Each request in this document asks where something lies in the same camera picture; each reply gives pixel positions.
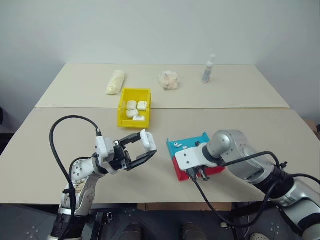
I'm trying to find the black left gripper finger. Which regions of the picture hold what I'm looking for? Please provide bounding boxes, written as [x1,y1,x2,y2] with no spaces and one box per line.
[118,133,144,149]
[126,149,158,172]

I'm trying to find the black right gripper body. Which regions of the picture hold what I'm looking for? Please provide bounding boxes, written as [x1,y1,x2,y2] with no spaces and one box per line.
[185,166,201,179]

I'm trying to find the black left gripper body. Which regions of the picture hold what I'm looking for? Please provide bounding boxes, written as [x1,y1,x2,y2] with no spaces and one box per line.
[108,139,134,172]

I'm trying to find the yellow plastic bin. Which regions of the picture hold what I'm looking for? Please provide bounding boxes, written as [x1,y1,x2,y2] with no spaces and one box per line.
[116,87,153,130]

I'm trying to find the red plastic tray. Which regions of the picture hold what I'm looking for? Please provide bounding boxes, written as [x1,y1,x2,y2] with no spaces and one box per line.
[171,155,227,182]

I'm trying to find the blue plastic tray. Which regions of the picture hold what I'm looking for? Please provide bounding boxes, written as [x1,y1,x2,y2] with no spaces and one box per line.
[165,131,211,160]

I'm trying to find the dark rounded shoe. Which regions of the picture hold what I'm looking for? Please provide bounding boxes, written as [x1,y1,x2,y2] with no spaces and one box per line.
[181,222,204,240]
[121,223,145,240]

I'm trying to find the cream filled plastic bag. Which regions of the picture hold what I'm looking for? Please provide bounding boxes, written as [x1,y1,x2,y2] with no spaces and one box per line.
[105,70,126,96]

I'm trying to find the clear crumpled plastic bag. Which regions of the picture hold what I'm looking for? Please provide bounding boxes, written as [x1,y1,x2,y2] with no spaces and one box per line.
[157,70,181,91]

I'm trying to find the white perforated shoe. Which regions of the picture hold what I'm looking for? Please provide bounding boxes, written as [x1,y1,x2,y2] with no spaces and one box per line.
[249,232,270,240]

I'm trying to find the clear spray bottle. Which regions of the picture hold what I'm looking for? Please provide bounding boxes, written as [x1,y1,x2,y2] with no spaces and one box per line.
[201,53,217,84]

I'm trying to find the brown cardboard box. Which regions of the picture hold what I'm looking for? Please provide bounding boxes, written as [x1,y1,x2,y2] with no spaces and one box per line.
[305,117,320,141]

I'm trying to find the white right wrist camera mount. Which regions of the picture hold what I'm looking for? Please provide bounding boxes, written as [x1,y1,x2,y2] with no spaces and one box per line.
[174,145,214,174]

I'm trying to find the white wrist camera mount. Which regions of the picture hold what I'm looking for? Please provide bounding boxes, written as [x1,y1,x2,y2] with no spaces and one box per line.
[174,145,214,174]
[93,135,119,176]

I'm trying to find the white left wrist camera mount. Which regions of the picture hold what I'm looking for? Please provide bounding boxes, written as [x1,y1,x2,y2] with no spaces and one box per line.
[93,135,119,176]

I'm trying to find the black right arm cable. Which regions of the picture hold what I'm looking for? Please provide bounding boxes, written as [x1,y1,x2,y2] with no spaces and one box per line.
[186,150,320,229]

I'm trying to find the black metal bracket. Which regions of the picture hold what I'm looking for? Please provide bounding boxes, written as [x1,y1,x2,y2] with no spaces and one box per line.
[92,211,114,240]

